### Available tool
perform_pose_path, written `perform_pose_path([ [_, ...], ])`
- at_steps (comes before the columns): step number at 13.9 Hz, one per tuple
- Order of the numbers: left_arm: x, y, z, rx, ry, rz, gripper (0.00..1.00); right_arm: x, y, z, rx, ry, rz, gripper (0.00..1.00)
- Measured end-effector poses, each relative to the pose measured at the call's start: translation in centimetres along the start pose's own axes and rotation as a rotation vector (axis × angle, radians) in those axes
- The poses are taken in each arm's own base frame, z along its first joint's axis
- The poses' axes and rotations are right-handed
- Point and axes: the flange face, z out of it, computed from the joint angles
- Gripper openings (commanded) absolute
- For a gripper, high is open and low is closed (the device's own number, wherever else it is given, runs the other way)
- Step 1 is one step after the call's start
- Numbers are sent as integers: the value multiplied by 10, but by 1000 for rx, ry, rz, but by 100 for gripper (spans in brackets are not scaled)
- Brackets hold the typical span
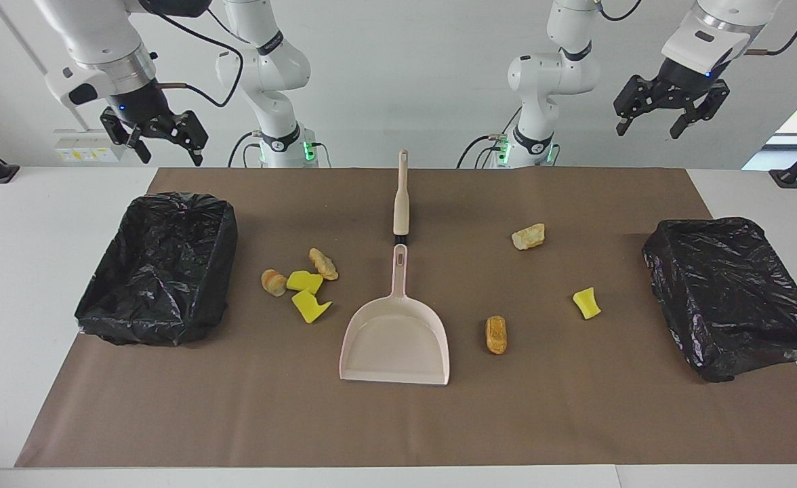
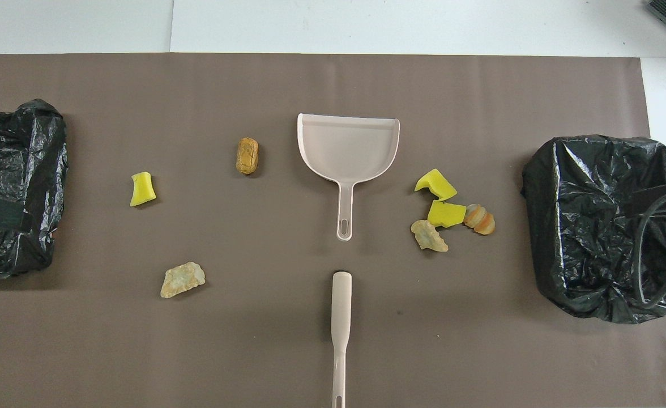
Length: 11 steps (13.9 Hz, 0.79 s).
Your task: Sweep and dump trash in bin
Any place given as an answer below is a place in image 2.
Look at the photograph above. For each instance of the beige plastic dustpan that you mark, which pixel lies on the beige plastic dustpan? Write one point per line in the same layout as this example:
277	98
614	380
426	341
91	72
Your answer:
347	147

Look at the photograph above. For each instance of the brown toy bread loaf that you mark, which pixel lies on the brown toy bread loaf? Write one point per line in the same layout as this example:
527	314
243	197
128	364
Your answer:
247	156

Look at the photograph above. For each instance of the pale flaky toy pastry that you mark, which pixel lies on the pale flaky toy pastry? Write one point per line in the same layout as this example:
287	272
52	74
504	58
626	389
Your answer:
428	234

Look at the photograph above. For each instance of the yellow wedge sponge piece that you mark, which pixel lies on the yellow wedge sponge piece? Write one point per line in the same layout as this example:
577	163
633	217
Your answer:
436	183

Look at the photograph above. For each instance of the yellow blocky sponge piece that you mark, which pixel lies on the yellow blocky sponge piece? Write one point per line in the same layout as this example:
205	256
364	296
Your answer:
445	214

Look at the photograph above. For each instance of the striped orange toy croissant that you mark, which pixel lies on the striped orange toy croissant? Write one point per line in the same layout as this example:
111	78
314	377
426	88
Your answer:
479	220

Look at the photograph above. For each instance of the toy croissant pale underside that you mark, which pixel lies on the toy croissant pale underside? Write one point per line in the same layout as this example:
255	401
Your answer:
182	280

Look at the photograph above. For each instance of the small curved yellow sponge piece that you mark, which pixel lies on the small curved yellow sponge piece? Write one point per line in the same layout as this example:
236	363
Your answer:
142	190

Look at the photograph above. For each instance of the bin lined with black bag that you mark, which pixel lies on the bin lined with black bag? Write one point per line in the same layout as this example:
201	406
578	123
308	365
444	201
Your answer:
16	170
582	198

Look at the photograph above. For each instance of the brown paper table mat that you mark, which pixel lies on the brown paper table mat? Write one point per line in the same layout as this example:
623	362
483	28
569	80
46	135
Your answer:
310	85

